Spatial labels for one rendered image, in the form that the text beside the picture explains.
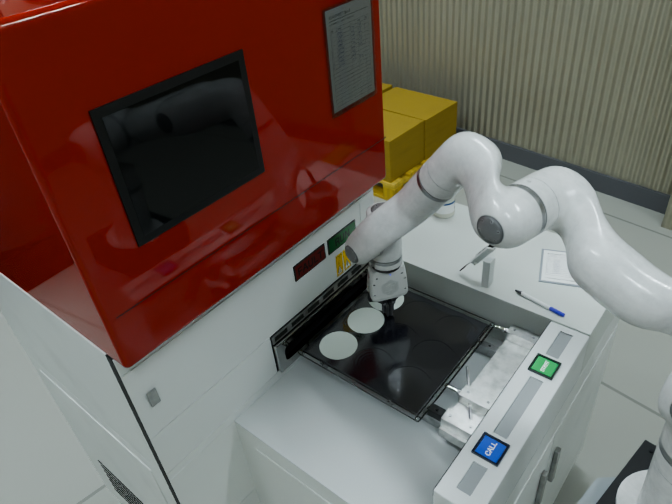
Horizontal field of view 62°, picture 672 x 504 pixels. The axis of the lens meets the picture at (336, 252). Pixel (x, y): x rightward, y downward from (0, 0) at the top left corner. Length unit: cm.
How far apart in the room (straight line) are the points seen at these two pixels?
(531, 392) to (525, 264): 44
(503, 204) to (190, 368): 74
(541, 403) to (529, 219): 48
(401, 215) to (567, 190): 36
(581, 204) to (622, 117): 271
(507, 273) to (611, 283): 66
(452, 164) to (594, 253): 29
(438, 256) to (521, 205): 71
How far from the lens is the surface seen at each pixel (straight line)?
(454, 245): 169
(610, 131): 379
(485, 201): 96
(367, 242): 126
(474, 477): 119
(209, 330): 126
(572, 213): 104
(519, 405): 130
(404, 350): 146
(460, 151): 106
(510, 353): 150
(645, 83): 362
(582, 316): 151
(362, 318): 155
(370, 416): 143
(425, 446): 138
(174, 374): 125
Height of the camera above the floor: 197
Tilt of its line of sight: 37 degrees down
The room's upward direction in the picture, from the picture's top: 6 degrees counter-clockwise
